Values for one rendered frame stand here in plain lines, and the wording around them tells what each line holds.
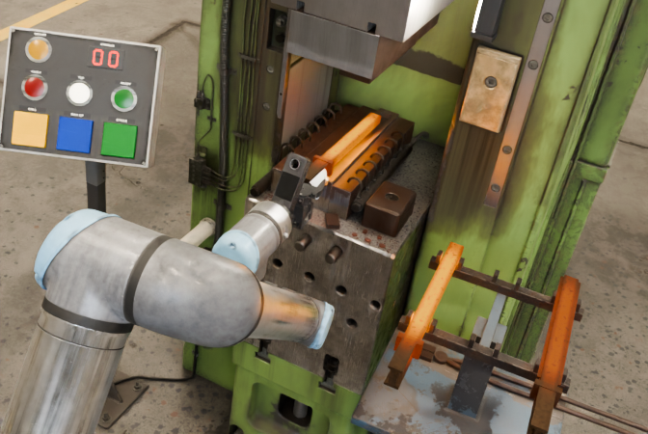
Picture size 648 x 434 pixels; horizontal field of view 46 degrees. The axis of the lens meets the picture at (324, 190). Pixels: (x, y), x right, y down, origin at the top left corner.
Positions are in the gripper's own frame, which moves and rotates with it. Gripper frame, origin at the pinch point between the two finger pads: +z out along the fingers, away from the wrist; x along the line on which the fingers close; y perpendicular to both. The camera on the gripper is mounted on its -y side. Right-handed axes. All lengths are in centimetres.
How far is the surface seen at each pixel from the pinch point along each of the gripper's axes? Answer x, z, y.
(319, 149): -6.7, 15.5, 5.4
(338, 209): 5.3, 2.8, 10.8
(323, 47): -4.1, 3.2, -26.2
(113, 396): -54, -7, 102
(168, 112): -151, 158, 106
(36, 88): -64, -17, -5
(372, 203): 12.6, 3.7, 6.3
